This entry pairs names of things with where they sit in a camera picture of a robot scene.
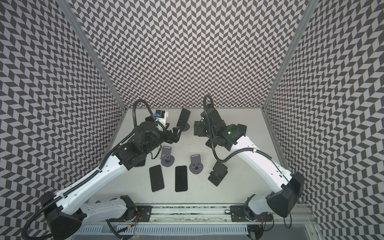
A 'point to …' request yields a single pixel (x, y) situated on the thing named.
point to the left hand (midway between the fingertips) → (176, 127)
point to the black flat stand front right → (220, 170)
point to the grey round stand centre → (196, 167)
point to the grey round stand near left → (167, 160)
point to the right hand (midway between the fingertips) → (202, 128)
